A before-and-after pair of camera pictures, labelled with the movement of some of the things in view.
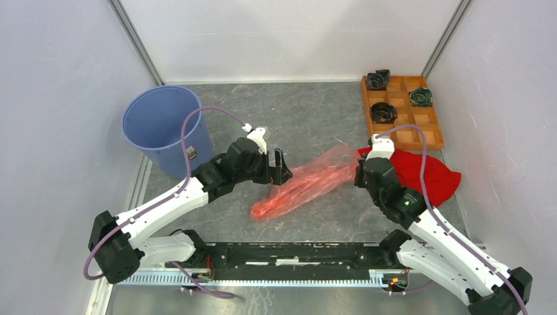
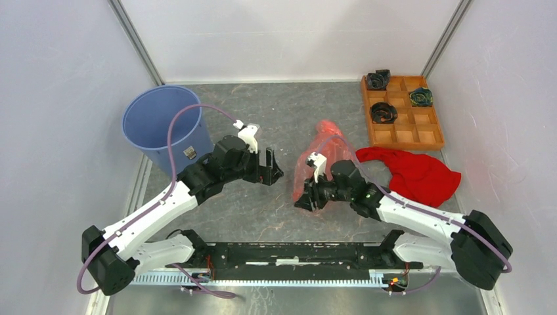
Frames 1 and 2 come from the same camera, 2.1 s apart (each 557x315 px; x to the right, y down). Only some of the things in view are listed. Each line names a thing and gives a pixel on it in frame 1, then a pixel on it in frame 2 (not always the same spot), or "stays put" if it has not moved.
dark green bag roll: (421, 97) stays put
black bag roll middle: (383, 113) stays put
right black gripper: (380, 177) → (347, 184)
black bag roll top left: (378, 81) stays put
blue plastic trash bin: (153, 118) stays put
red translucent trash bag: (322, 174) → (328, 140)
